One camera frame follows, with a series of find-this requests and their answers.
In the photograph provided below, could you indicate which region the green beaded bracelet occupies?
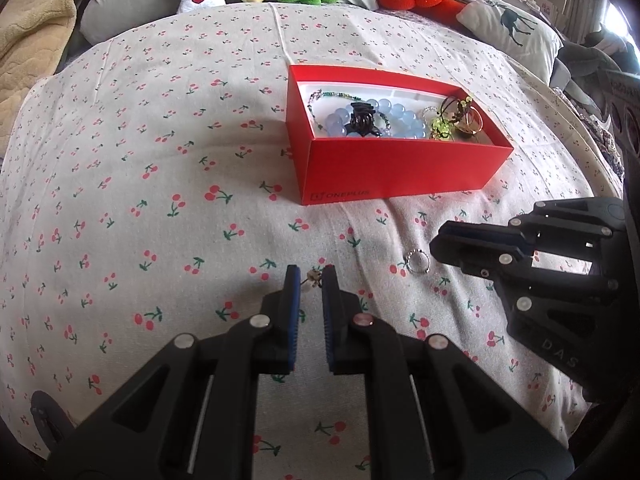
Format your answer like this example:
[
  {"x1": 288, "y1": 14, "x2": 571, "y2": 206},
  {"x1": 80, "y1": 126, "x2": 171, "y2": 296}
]
[{"x1": 307, "y1": 88, "x2": 392, "y2": 137}]

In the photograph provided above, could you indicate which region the cherry print bed sheet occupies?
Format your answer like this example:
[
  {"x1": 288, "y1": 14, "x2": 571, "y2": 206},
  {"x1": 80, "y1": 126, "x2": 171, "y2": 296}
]
[{"x1": 0, "y1": 1, "x2": 626, "y2": 480}]

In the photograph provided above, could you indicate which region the yellow-green beaded bracelet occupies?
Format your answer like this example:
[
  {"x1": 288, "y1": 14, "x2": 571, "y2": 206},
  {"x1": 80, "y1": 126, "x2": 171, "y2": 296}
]
[{"x1": 426, "y1": 94, "x2": 476, "y2": 142}]

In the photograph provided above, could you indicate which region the blue bead bracelet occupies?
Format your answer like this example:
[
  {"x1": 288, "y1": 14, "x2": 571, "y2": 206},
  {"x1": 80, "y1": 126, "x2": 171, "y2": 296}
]
[{"x1": 324, "y1": 97, "x2": 431, "y2": 140}]

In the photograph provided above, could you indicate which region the gold hoop earring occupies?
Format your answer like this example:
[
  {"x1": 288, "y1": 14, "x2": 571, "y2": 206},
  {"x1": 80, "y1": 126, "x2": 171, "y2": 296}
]
[{"x1": 439, "y1": 96, "x2": 485, "y2": 137}]

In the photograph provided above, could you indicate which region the beige blanket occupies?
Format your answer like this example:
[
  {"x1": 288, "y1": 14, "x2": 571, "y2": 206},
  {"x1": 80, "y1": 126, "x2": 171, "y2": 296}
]
[{"x1": 0, "y1": 0, "x2": 107, "y2": 107}]

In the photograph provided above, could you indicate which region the grey chair with clothes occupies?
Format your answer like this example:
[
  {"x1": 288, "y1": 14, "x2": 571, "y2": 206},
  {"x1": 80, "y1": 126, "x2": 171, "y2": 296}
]
[{"x1": 549, "y1": 29, "x2": 637, "y2": 112}]

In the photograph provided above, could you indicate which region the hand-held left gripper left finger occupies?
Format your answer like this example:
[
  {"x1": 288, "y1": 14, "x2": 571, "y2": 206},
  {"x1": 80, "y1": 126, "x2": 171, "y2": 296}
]
[{"x1": 44, "y1": 265, "x2": 302, "y2": 480}]

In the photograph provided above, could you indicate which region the silver ring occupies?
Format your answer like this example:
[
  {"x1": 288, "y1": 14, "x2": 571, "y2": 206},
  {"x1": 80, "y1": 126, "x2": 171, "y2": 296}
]
[{"x1": 403, "y1": 249, "x2": 431, "y2": 275}]

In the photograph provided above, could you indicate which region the black hair claw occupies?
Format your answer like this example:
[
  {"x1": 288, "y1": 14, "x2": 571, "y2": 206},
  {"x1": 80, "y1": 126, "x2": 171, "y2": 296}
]
[{"x1": 347, "y1": 102, "x2": 384, "y2": 137}]

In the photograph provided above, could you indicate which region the white deer print pillow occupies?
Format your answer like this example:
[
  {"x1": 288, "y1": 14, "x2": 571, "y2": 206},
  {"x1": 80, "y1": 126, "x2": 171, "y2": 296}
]
[{"x1": 455, "y1": 0, "x2": 567, "y2": 72}]

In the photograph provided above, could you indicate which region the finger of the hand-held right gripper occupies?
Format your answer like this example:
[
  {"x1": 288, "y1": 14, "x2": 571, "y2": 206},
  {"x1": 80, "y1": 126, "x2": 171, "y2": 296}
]
[
  {"x1": 428, "y1": 237, "x2": 626, "y2": 405},
  {"x1": 436, "y1": 199, "x2": 617, "y2": 275}
]

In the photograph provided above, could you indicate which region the grey patterned bedspread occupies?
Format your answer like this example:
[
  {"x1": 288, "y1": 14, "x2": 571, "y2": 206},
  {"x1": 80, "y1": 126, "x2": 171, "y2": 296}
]
[{"x1": 377, "y1": 6, "x2": 626, "y2": 193}]

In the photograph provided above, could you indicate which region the floral cloth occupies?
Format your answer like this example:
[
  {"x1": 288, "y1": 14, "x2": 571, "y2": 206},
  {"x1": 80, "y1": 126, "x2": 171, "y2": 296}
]
[{"x1": 596, "y1": 124, "x2": 627, "y2": 184}]

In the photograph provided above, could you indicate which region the red cardboard box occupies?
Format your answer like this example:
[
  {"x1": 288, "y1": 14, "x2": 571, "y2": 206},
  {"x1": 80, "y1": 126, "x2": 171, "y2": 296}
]
[{"x1": 287, "y1": 64, "x2": 515, "y2": 206}]

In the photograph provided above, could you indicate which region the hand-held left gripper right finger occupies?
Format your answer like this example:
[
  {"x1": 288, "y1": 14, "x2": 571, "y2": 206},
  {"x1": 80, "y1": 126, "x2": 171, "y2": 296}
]
[{"x1": 322, "y1": 265, "x2": 574, "y2": 480}]

